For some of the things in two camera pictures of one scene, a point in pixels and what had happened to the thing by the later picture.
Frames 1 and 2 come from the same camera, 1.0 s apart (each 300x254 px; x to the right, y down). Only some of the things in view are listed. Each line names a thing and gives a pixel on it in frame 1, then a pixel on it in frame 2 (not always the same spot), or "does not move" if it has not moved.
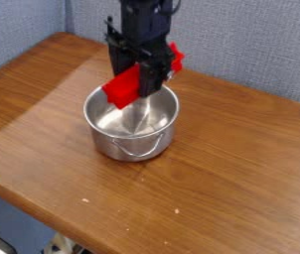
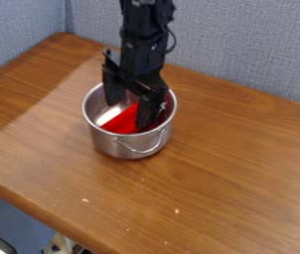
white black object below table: (60, 244) does not move
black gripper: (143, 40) -> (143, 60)
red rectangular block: (123, 89) -> (127, 122)
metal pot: (136, 132) does not move
